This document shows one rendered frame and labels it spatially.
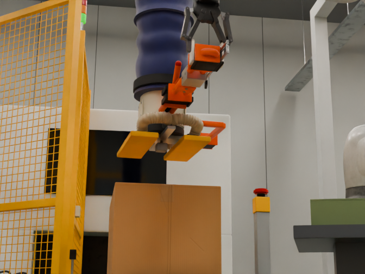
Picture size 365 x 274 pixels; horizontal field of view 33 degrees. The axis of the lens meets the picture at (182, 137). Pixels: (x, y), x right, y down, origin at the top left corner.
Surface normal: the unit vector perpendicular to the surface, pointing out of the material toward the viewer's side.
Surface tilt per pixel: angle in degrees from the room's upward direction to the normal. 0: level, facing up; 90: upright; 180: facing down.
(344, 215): 90
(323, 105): 90
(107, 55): 90
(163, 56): 76
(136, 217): 90
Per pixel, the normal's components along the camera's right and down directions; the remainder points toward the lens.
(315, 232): -0.21, -0.26
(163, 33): -0.13, -0.60
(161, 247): 0.15, -0.26
